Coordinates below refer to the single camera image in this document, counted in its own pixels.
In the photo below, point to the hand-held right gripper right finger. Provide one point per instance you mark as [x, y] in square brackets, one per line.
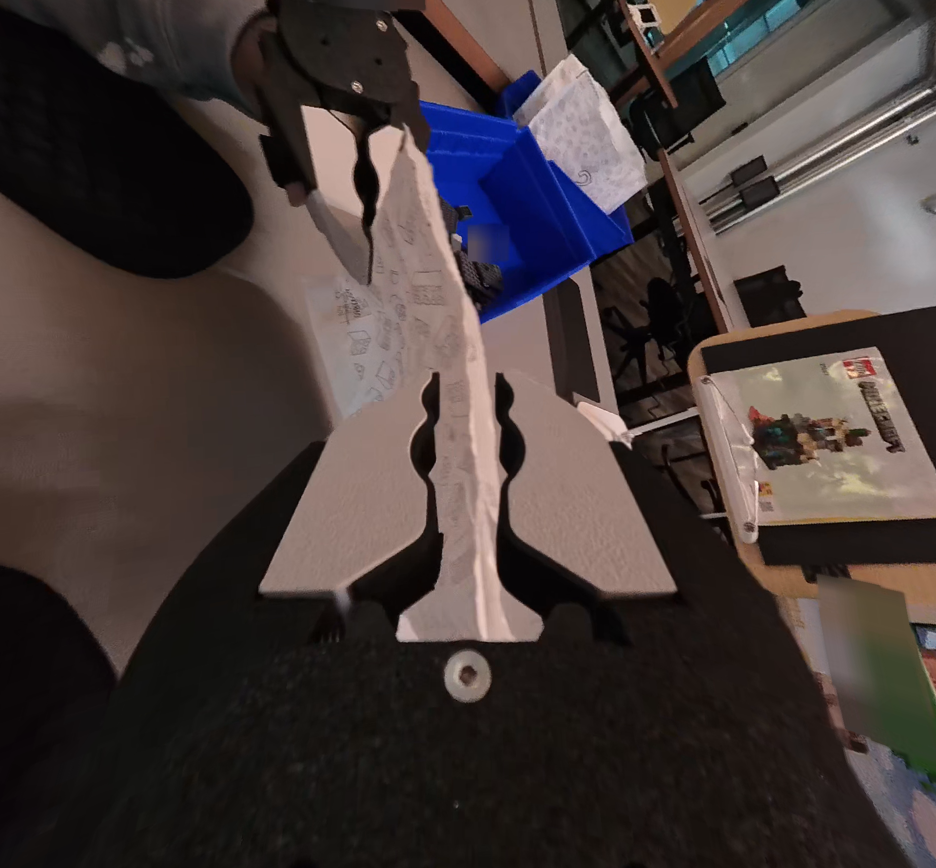
[585, 517]

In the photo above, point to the black wrist rest pad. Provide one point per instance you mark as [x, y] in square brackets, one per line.
[110, 166]

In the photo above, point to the blue plastic bin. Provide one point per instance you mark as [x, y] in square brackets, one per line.
[519, 97]
[541, 225]

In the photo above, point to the lego instruction booklet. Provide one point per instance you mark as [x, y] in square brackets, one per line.
[819, 437]

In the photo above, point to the white stand base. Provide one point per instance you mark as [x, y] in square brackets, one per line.
[804, 546]

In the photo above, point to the person's left hand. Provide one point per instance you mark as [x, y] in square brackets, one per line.
[248, 64]

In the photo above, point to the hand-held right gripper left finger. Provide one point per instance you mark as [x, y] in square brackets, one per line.
[351, 510]

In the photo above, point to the black office chair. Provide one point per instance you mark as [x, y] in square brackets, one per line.
[680, 108]

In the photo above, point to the heap of dark lego parts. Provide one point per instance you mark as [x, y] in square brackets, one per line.
[479, 276]

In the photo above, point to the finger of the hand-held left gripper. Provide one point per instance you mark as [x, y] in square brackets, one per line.
[329, 159]
[384, 159]

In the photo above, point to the silver ceiling pipes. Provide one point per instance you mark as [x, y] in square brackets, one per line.
[841, 151]

